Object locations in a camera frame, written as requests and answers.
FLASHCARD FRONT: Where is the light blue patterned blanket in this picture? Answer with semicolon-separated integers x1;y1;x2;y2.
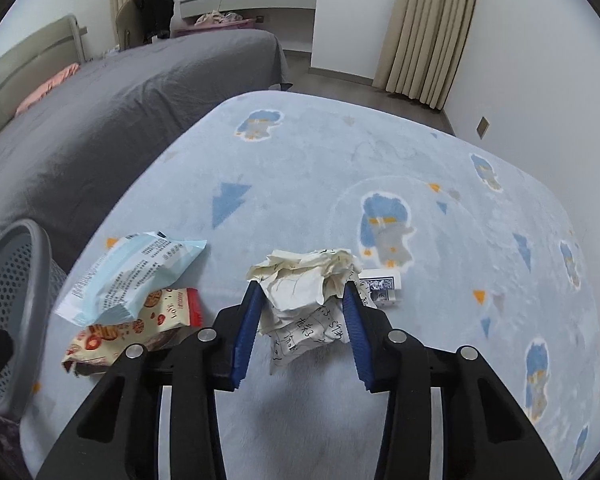
19;90;600;480

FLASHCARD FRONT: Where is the chair with black garment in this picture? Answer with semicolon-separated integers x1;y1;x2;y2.
116;0;174;50

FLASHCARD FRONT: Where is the white paper ball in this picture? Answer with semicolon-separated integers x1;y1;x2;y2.
247;248;362;374

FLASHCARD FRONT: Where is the bed with grey sheet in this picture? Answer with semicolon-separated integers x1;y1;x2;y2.
0;29;288;271

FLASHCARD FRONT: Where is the pink clothes pile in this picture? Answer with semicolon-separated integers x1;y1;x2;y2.
195;10;242;26

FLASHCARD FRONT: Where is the white blue plastic wrapper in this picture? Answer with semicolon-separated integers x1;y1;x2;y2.
56;232;207;327

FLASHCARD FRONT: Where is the purple fluffy blanket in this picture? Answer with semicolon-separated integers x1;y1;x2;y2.
0;416;32;480

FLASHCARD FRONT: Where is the beige curtain right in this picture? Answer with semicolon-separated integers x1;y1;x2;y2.
373;0;477;110

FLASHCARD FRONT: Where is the wall socket plate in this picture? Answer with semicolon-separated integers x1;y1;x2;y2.
476;116;490;139

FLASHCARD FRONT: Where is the pink pillow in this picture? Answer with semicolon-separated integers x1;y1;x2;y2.
15;63;81;116

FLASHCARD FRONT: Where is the white window desk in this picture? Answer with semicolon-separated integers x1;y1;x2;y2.
180;0;316;53

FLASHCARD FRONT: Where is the beige padded headboard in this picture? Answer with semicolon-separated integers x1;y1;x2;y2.
0;14;86;131

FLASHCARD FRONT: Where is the red cream snack wrapper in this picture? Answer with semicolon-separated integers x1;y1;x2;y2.
61;288;202;376

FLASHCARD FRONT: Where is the grey perforated trash bin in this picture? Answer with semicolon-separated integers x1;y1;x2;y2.
0;219;67;422

